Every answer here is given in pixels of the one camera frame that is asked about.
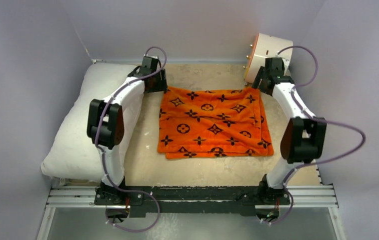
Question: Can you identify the orange patterned pillowcase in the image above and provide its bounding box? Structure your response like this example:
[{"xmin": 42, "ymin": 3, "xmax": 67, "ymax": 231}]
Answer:
[{"xmin": 157, "ymin": 86, "xmax": 274, "ymax": 160}]

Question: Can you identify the white pillow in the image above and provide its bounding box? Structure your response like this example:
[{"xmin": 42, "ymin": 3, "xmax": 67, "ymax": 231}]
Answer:
[{"xmin": 41, "ymin": 63, "xmax": 135, "ymax": 182}]

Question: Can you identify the aluminium rail frame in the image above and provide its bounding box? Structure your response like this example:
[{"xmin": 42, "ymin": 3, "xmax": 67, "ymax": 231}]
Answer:
[{"xmin": 38, "ymin": 169, "xmax": 346, "ymax": 240}]

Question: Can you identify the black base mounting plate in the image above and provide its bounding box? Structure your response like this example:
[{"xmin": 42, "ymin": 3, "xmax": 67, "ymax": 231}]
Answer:
[{"xmin": 94, "ymin": 184, "xmax": 291, "ymax": 218}]

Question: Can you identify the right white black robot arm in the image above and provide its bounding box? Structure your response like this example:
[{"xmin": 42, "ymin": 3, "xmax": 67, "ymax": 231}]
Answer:
[{"xmin": 252, "ymin": 57, "xmax": 327, "ymax": 204}]

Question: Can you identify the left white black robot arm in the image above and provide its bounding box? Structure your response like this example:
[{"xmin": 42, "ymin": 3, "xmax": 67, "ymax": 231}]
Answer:
[{"xmin": 86, "ymin": 54, "xmax": 168, "ymax": 205}]

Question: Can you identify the purple cable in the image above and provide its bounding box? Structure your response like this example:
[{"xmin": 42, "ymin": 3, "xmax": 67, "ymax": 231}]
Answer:
[
  {"xmin": 261, "ymin": 45, "xmax": 367, "ymax": 226},
  {"xmin": 94, "ymin": 46, "xmax": 168, "ymax": 233}
]

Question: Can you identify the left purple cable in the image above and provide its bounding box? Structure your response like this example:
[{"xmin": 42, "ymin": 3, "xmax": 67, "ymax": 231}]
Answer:
[{"xmin": 94, "ymin": 46, "xmax": 168, "ymax": 233}]

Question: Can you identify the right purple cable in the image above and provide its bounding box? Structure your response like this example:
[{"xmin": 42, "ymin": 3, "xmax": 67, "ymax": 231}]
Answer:
[{"xmin": 261, "ymin": 45, "xmax": 367, "ymax": 226}]

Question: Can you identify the white cylinder with orange face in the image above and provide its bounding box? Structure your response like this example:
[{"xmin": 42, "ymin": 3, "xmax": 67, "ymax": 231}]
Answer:
[{"xmin": 243, "ymin": 32, "xmax": 294, "ymax": 86}]

